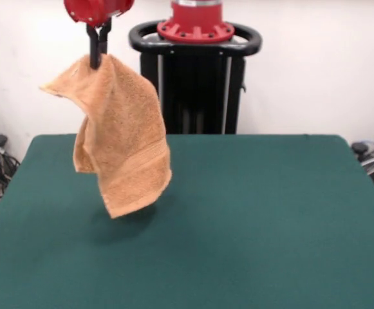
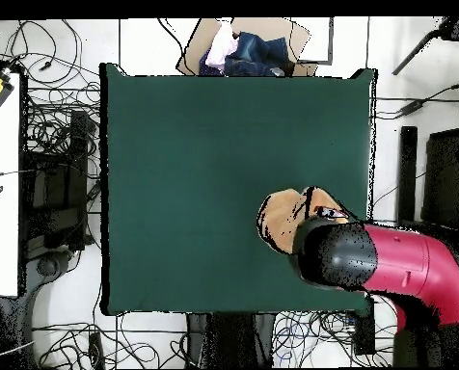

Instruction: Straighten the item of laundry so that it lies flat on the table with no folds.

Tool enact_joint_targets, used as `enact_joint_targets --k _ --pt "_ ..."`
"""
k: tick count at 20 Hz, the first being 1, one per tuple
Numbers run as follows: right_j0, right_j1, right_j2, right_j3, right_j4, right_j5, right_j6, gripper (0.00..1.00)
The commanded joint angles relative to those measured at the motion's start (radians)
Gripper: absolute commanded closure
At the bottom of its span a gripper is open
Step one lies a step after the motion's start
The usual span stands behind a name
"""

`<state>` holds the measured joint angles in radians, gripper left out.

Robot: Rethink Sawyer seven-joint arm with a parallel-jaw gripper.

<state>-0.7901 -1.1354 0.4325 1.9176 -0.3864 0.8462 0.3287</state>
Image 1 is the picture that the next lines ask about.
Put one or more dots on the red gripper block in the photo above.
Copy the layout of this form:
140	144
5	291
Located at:
90	9

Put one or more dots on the tan terry towel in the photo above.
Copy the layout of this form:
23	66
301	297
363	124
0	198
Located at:
128	145

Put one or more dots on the dark green table cloth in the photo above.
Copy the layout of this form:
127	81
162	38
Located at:
238	225

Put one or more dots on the small black power adapter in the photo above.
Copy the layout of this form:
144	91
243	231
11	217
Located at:
360	148

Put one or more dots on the white round object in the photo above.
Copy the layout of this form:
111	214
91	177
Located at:
370	164

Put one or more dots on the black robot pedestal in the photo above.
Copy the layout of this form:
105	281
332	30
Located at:
202	96

